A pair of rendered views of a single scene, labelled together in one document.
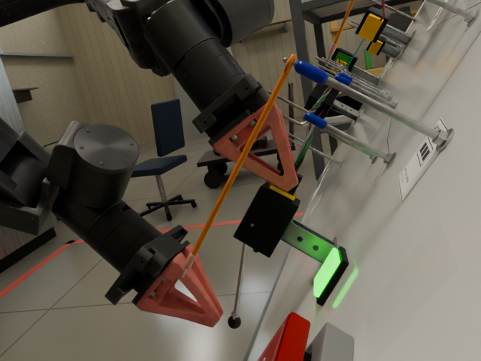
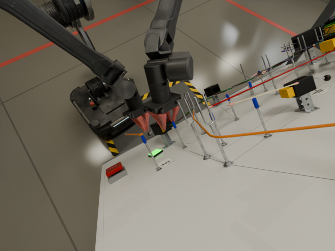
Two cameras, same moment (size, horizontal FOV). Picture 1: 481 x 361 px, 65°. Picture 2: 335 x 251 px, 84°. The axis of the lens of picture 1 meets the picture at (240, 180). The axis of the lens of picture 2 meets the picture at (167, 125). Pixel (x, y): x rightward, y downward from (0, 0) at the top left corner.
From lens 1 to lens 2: 48 cm
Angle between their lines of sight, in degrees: 52
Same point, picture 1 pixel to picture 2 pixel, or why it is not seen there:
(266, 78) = not seen: outside the picture
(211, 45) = (157, 86)
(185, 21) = (152, 75)
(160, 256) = (133, 116)
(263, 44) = not seen: outside the picture
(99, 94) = not seen: outside the picture
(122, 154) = (128, 94)
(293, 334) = (116, 169)
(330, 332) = (123, 172)
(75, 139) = (117, 85)
